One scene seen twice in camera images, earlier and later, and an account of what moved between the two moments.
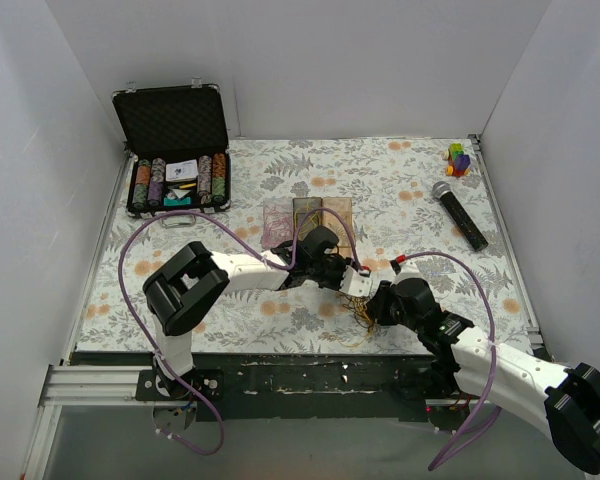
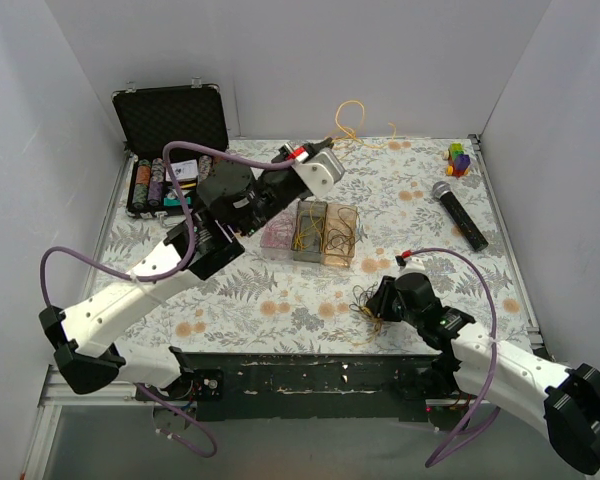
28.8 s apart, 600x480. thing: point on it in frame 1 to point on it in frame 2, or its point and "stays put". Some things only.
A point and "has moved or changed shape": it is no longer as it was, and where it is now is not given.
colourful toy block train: (458, 161) stays put
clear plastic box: (277, 223) stays put
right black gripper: (380, 306) stays put
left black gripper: (338, 267) to (290, 173)
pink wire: (277, 226) stays put
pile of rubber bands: (359, 307) has moved or changed shape
